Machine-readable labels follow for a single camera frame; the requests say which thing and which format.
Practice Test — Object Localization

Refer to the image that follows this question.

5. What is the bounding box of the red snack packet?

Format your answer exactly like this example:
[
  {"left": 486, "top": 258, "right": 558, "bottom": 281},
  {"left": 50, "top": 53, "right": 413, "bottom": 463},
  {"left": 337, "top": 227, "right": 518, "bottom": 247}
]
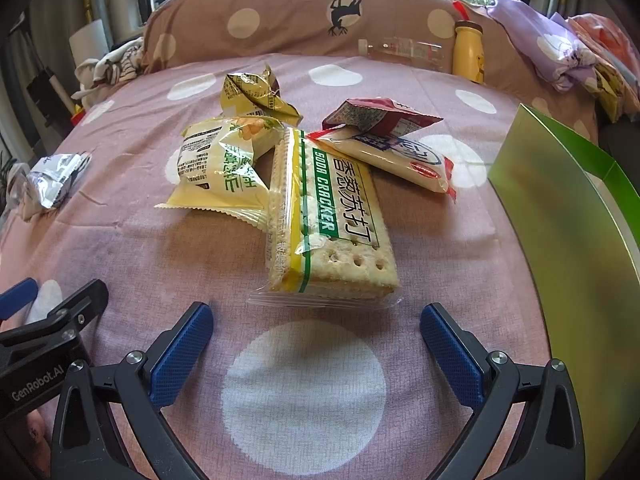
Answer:
[{"left": 321, "top": 97, "right": 444, "bottom": 148}]

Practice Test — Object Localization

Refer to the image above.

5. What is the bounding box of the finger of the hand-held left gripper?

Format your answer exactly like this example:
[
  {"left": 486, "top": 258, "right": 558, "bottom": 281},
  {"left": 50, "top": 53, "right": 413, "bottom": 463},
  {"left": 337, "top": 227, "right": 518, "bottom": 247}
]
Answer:
[
  {"left": 0, "top": 279, "right": 110, "bottom": 356},
  {"left": 0, "top": 277, "right": 40, "bottom": 322}
]

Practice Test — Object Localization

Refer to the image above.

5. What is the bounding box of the cream red-edged snack packet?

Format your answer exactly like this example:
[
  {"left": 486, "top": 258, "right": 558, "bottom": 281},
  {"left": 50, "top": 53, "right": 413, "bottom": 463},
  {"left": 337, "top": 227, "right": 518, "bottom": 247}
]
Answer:
[{"left": 306, "top": 127, "right": 458, "bottom": 203}]

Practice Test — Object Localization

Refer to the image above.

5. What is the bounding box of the pink polka dot bedsheet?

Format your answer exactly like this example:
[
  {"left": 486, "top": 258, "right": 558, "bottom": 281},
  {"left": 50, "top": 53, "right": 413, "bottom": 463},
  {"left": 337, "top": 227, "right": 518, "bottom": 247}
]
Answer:
[{"left": 0, "top": 52, "right": 601, "bottom": 480}]

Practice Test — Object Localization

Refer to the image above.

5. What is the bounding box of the striped crumpled cloth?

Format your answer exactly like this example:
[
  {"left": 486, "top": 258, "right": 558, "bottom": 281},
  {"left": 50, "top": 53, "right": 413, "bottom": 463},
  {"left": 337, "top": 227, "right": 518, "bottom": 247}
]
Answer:
[{"left": 72, "top": 39, "right": 146, "bottom": 101}]

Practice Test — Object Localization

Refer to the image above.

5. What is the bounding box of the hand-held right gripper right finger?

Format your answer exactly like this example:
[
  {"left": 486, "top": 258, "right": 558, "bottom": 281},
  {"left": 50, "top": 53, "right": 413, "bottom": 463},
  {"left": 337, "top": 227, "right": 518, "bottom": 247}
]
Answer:
[{"left": 420, "top": 302, "right": 586, "bottom": 480}]

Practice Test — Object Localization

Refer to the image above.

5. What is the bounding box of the crumpled yellow snack packet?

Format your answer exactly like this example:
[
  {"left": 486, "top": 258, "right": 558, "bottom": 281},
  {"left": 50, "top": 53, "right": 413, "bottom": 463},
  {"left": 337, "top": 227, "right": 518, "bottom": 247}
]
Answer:
[{"left": 221, "top": 64, "right": 303, "bottom": 128}]

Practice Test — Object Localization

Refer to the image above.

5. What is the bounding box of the yellow printed bag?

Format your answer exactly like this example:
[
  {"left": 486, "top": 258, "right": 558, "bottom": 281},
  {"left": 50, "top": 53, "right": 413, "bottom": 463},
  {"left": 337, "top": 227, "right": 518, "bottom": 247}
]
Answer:
[{"left": 594, "top": 66, "right": 628, "bottom": 122}]

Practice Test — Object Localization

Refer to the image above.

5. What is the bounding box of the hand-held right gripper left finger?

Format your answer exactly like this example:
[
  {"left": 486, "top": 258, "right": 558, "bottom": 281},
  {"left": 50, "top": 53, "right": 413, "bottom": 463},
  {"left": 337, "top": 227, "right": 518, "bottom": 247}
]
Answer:
[{"left": 50, "top": 301, "right": 216, "bottom": 480}]

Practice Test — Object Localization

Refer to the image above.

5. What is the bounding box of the clear plastic bottle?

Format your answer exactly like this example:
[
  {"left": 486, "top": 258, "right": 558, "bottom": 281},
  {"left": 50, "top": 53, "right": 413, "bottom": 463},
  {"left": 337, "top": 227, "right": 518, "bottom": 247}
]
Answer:
[{"left": 358, "top": 36, "right": 446, "bottom": 68}]

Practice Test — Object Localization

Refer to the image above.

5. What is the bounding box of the green cardboard box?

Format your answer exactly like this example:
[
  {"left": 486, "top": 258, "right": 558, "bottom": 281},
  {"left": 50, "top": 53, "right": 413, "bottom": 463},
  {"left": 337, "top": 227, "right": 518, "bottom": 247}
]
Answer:
[{"left": 489, "top": 103, "right": 640, "bottom": 480}]

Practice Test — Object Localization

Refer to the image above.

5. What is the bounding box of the crumpled clear plastic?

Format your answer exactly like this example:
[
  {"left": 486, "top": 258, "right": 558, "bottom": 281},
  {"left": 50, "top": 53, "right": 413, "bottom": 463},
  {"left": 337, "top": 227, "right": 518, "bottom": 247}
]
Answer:
[{"left": 0, "top": 160, "right": 37, "bottom": 222}]

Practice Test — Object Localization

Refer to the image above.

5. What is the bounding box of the orange patterned cloth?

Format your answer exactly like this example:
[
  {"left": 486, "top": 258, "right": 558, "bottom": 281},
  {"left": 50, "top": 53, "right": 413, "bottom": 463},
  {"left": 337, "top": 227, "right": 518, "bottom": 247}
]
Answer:
[{"left": 567, "top": 12, "right": 640, "bottom": 111}]

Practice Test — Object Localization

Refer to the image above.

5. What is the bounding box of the yellow bottle with red cap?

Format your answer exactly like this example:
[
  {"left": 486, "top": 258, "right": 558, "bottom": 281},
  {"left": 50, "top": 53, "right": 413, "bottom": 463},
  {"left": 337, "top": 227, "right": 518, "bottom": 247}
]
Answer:
[{"left": 451, "top": 2, "right": 486, "bottom": 84}]

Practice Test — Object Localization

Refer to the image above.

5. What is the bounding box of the silver snack packet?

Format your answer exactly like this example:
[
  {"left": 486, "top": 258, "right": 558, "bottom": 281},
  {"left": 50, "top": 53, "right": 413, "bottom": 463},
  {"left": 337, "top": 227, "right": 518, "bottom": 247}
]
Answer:
[{"left": 25, "top": 152, "right": 92, "bottom": 209}]

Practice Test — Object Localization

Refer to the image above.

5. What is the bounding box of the pale yellow snack packet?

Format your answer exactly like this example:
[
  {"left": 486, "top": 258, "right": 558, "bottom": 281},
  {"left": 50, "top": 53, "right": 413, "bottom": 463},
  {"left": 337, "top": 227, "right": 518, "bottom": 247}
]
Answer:
[{"left": 154, "top": 116, "right": 283, "bottom": 233}]

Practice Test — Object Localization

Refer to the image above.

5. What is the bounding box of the clear-wrapped cracker pack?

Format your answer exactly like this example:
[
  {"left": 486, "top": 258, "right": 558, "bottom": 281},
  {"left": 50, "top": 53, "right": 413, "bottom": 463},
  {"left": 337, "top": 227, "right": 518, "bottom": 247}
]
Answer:
[{"left": 248, "top": 127, "right": 403, "bottom": 311}]

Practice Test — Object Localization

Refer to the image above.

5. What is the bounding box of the lilac printed cloth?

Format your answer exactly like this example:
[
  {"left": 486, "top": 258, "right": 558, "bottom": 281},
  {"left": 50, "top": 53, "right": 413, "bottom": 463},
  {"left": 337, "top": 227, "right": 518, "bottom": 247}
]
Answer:
[{"left": 487, "top": 0, "right": 598, "bottom": 93}]

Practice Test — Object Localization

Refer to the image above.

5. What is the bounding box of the white paper roll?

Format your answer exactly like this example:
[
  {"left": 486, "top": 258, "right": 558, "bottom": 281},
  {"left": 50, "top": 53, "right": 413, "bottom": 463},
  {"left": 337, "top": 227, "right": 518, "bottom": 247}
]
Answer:
[{"left": 69, "top": 19, "right": 112, "bottom": 68}]

